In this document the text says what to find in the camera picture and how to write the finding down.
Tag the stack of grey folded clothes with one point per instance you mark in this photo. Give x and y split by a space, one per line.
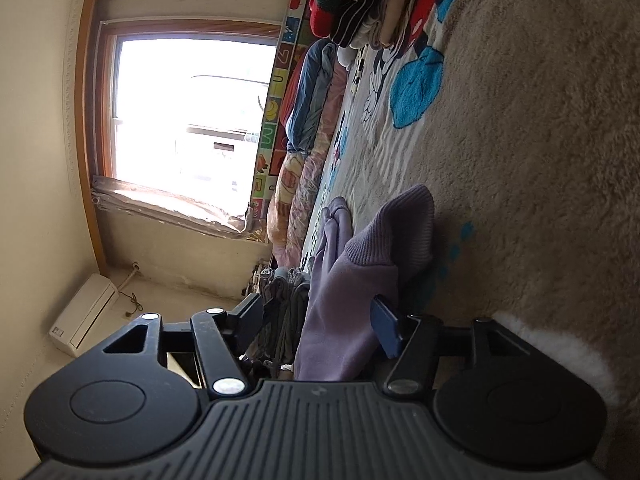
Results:
285 310

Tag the purple sweatshirt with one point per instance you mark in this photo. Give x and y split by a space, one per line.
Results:
340 320

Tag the blue folded quilt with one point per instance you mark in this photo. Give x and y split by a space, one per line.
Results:
312 95

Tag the clear plastic window sheet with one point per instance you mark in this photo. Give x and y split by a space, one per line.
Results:
175 207

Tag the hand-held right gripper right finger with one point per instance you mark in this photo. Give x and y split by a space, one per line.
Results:
385 327

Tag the white air conditioner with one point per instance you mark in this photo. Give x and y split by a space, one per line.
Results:
82 315

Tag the colourful alphabet foam mat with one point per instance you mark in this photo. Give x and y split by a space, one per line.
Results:
272 110

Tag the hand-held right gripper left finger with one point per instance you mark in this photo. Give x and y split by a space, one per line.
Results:
250 320

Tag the printed cartoon blanket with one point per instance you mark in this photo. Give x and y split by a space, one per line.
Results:
525 160

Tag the beige folded clothes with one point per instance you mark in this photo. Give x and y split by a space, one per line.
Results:
395 5

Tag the pink purple blanket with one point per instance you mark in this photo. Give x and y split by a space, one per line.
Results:
325 130

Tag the stack of folded clothes right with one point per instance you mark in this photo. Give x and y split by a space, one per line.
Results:
357 10

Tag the red folded blanket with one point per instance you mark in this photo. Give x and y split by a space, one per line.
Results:
292 95

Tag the yellow pink printed pillow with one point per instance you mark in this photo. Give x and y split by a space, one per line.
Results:
285 195

